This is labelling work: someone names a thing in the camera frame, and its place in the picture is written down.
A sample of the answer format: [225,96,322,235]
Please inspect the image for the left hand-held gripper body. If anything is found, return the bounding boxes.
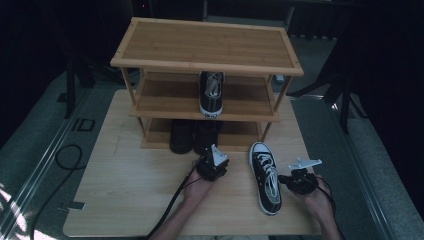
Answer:
[195,143,230,183]

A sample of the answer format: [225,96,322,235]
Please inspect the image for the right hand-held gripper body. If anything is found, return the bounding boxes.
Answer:
[285,157,324,196]

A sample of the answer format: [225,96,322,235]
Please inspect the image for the black canvas sneaker white laces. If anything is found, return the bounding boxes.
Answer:
[248,141,283,216]
[198,71,226,120]

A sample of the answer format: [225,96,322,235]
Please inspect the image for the all-black shoe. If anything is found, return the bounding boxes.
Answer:
[168,119,195,155]
[193,119,224,155]

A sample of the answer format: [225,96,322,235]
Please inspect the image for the wooden shoe rack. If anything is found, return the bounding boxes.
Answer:
[109,17,305,154]

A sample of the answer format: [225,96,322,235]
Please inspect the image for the person's left hand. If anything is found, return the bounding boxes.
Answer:
[183,161,216,203]

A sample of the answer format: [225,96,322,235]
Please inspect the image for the person's right hand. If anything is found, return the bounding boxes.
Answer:
[295,173,334,224]

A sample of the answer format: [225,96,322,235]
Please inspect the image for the black metal stand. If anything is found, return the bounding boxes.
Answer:
[63,54,98,120]
[285,63,369,135]

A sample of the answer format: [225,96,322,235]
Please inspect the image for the black tape strip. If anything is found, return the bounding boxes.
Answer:
[57,200,86,212]

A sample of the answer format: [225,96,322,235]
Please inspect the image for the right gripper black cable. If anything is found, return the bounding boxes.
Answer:
[314,183,346,240]

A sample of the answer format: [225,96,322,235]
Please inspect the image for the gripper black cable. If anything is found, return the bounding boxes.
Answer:
[143,156,205,240]
[314,183,346,240]

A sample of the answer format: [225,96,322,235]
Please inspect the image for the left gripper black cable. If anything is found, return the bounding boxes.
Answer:
[143,156,205,240]

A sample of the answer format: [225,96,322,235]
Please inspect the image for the metal floor rail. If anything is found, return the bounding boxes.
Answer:
[0,84,96,240]
[328,98,398,240]

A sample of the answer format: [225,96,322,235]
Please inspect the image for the black floor cable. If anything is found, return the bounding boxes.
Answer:
[29,143,84,240]

